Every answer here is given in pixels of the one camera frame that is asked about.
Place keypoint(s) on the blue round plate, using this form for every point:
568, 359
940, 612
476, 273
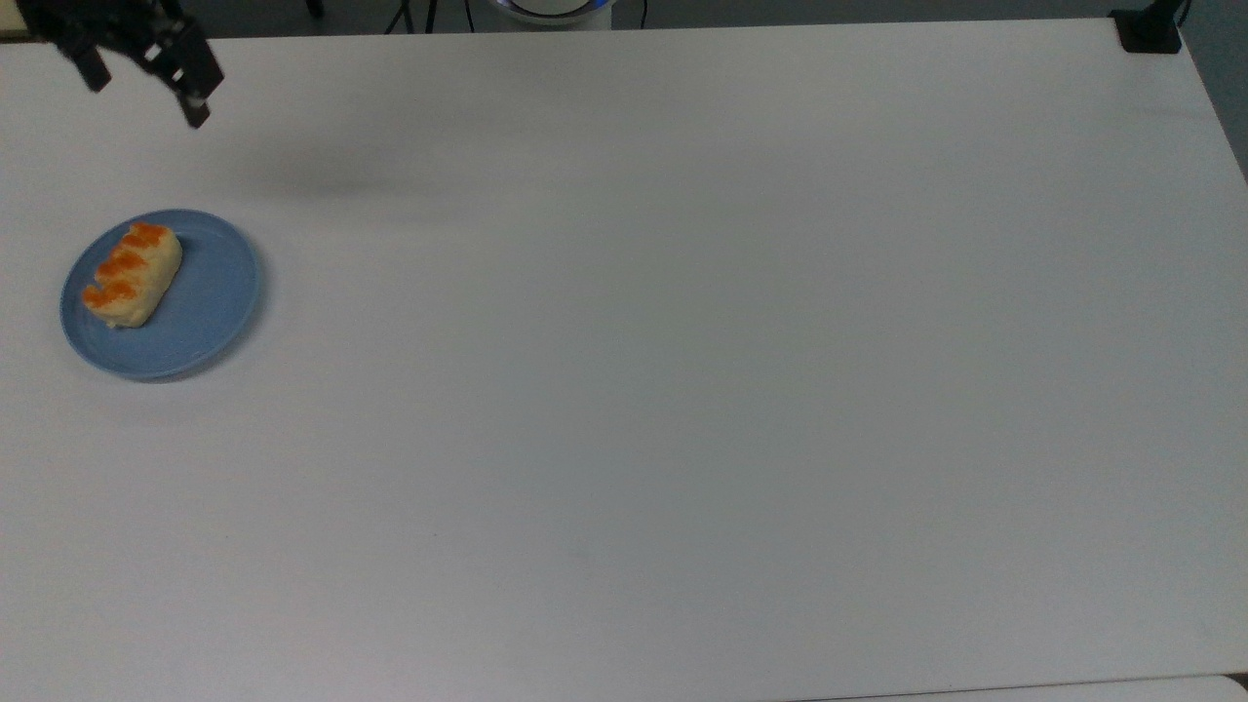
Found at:
205, 302

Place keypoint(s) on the beige wooden table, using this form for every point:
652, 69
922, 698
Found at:
10, 35

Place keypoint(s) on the black stand leg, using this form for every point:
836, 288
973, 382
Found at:
430, 16

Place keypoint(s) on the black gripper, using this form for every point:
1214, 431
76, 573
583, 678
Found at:
107, 21

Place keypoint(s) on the black table clamp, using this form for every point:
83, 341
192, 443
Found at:
1150, 29

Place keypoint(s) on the orange glazed bread loaf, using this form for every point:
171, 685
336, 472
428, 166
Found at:
133, 275

